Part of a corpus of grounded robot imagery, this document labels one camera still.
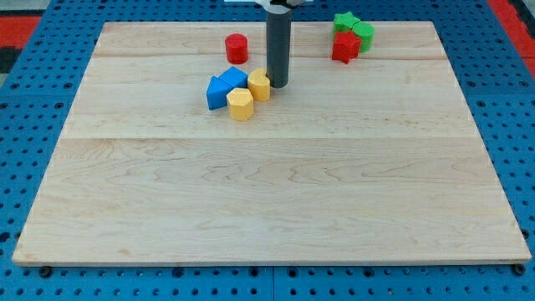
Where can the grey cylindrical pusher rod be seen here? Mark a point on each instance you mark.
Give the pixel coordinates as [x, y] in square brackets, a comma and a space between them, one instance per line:
[278, 35]

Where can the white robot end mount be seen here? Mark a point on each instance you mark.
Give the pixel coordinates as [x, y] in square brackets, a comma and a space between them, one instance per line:
[283, 3]

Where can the red cylinder block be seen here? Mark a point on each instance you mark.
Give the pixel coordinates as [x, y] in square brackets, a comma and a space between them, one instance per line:
[236, 48]

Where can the blue triangle block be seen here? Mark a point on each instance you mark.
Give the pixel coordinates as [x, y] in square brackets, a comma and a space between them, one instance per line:
[216, 93]

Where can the yellow heart block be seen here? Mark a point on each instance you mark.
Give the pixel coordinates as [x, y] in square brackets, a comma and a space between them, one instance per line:
[259, 85]

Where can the green star block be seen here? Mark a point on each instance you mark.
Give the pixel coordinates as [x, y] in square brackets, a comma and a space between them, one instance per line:
[344, 22]

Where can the blue cube block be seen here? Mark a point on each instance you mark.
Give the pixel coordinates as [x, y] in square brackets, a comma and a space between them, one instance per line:
[235, 77]

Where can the red star block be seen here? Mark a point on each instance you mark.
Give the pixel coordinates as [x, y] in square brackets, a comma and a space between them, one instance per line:
[346, 46]

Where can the green cylinder block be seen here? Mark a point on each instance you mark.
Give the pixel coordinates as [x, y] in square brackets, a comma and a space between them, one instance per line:
[365, 31]

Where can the yellow hexagon block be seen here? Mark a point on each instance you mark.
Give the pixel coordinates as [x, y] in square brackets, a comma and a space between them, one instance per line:
[240, 104]

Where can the wooden board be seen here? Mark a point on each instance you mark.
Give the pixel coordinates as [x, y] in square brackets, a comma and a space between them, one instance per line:
[373, 163]

